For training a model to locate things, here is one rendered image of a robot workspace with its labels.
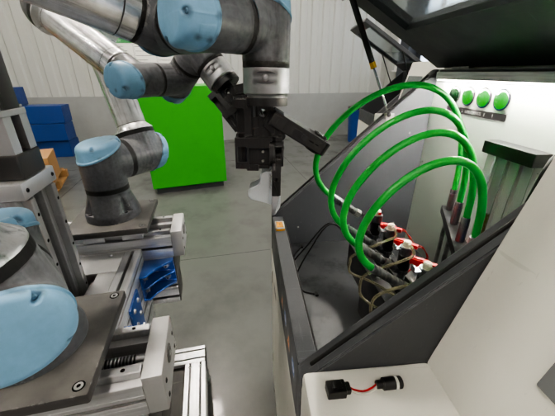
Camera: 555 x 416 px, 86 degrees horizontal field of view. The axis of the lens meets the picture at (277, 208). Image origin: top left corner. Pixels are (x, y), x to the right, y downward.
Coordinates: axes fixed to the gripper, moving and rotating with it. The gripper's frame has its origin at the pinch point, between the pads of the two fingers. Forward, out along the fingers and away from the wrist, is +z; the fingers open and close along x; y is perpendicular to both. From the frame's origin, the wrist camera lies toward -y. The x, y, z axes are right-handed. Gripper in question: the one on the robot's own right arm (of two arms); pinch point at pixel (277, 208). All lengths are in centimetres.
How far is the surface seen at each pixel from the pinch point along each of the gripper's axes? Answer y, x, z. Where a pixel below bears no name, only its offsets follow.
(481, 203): -35.7, 4.0, -3.1
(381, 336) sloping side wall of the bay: -17.2, 16.0, 15.7
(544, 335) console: -31.7, 26.0, 4.8
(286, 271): -2.5, -14.9, 24.9
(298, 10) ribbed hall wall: -37, -690, -163
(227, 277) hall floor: 38, -137, 117
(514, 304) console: -31.3, 21.3, 4.2
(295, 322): -4.2, 3.2, 25.3
